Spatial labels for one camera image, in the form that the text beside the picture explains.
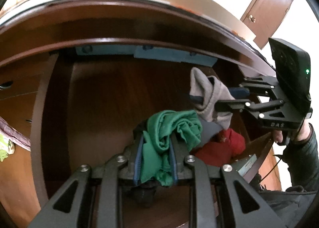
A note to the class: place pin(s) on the dark wooden dresser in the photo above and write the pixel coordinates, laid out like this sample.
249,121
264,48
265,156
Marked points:
84,110

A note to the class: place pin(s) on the brown wooden door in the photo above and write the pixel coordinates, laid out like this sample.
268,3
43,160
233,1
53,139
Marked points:
269,15

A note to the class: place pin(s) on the green white cloth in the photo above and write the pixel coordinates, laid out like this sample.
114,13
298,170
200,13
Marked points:
7,147

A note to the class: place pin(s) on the grey underwear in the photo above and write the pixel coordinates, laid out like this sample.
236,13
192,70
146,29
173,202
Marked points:
205,92

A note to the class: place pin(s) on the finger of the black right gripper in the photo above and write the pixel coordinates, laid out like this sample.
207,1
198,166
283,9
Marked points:
245,104
261,86

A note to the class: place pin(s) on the black right camera box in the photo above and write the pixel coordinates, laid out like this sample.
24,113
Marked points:
293,72

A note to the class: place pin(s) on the red garment in drawer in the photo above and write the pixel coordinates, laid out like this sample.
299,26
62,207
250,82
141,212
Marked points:
221,148

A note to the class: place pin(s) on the green underwear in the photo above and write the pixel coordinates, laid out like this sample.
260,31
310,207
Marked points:
156,147

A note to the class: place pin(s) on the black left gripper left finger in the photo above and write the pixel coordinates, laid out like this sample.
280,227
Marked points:
131,171

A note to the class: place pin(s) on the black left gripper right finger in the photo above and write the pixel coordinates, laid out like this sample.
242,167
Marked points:
181,174

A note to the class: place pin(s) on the person's right hand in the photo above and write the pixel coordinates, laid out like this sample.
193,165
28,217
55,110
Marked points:
291,134

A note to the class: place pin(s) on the dark sleeved right forearm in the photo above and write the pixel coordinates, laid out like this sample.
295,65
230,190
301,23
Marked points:
301,156

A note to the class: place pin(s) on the brass door knob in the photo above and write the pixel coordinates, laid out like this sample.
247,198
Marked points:
252,18

